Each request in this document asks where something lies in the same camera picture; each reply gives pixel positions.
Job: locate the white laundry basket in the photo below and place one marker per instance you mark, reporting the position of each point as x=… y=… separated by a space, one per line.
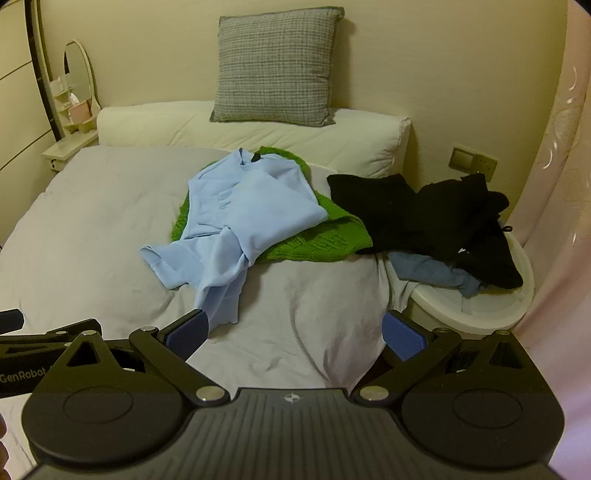
x=485 y=314

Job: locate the grey checked pillow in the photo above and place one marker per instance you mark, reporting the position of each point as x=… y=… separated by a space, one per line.
x=277 y=69

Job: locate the cream wardrobe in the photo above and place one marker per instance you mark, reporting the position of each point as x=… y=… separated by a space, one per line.
x=18 y=92

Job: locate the light blue sweatshirt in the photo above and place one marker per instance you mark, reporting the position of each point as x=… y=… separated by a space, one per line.
x=240 y=203

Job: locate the black garment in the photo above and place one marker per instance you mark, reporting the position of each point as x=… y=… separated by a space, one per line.
x=392 y=212

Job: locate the small shelf organizer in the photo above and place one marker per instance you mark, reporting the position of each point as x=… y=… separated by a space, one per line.
x=76 y=113

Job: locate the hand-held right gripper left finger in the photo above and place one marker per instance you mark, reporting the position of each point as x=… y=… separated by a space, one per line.
x=187 y=334

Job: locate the blue-grey garment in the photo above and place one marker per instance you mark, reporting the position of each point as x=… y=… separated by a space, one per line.
x=425 y=270

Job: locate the long white pillow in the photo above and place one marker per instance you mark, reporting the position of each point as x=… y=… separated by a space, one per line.
x=161 y=124

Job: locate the white dressing table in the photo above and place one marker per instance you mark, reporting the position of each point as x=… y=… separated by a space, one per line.
x=64 y=147

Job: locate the green knit sweater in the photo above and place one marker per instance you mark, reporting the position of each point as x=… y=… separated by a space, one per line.
x=323 y=235

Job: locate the oval mirror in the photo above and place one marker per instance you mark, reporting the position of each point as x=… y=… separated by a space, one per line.
x=78 y=69

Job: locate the beige wall socket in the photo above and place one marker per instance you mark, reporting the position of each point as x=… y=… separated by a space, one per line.
x=485 y=167

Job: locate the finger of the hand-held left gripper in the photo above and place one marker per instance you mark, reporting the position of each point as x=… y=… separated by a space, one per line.
x=76 y=326
x=10 y=321

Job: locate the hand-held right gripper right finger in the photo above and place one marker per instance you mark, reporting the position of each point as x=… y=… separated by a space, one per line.
x=404 y=337

